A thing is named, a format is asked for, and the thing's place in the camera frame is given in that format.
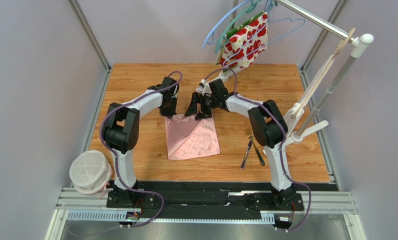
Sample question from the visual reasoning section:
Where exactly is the pink cloth napkin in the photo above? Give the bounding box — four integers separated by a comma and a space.
165, 114, 221, 161

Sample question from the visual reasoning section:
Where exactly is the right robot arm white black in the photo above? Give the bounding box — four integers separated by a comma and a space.
185, 79, 296, 203

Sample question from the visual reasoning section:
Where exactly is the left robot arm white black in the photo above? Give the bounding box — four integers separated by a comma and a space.
99, 76, 180, 197

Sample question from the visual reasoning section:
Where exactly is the red floral cloth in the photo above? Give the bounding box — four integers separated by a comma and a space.
215, 12, 268, 69

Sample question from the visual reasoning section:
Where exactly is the white hanging cloth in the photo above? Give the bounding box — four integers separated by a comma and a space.
283, 54, 335, 136

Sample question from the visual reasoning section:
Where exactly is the light blue hanger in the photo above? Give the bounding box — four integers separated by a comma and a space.
201, 0, 262, 53

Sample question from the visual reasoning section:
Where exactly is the teal green hanger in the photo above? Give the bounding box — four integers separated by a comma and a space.
213, 0, 273, 54

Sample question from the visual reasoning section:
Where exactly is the white mesh basket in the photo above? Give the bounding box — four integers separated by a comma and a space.
69, 150, 113, 195

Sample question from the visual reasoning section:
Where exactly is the white clothes rack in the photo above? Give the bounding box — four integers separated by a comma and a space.
207, 0, 374, 145

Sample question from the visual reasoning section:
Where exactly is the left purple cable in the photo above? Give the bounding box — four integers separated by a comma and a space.
99, 70, 164, 229

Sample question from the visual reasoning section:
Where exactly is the purple cable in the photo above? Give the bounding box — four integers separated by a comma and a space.
202, 68, 312, 233
99, 70, 164, 229

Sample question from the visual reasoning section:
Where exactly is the black handled knife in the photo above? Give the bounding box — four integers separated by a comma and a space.
252, 142, 265, 166

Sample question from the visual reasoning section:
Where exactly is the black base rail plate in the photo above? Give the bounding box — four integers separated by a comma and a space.
106, 181, 307, 220

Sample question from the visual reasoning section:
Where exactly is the thin blue wire hanger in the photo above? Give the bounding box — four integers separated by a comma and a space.
222, 0, 306, 69

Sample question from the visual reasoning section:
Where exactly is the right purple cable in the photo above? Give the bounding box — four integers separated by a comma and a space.
202, 68, 312, 233

